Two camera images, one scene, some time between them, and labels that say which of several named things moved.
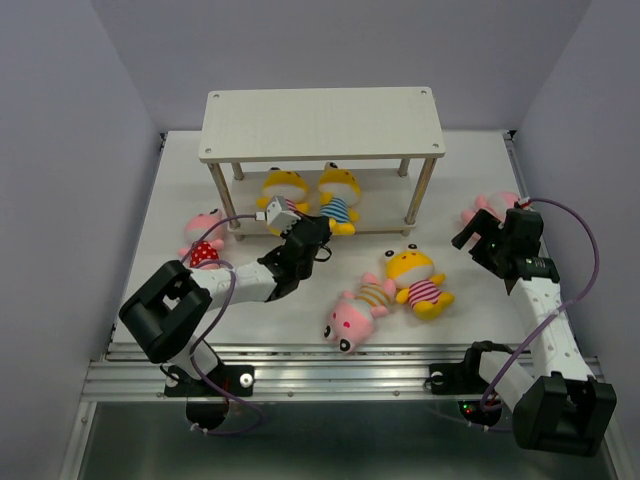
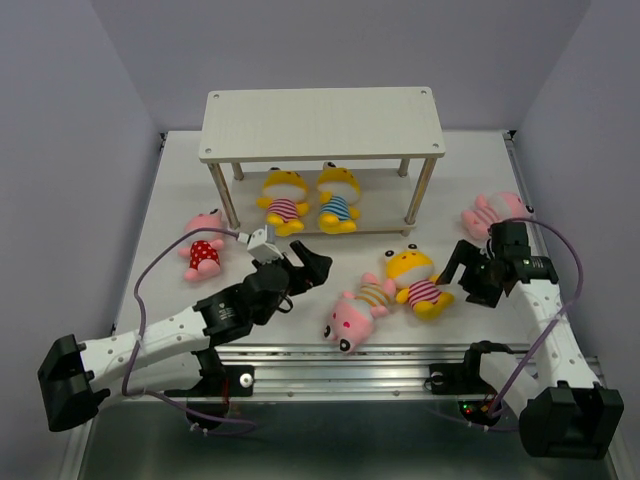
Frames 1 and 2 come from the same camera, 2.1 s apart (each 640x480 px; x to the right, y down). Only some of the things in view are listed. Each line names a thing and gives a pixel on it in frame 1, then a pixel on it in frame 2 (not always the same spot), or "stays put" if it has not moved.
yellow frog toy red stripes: (413, 274) stays put
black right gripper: (481, 223) -> (464, 254)
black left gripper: (317, 219) -> (312, 273)
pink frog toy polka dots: (209, 246) stays put
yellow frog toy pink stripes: (283, 183) stays put
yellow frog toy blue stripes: (339, 194) stays put
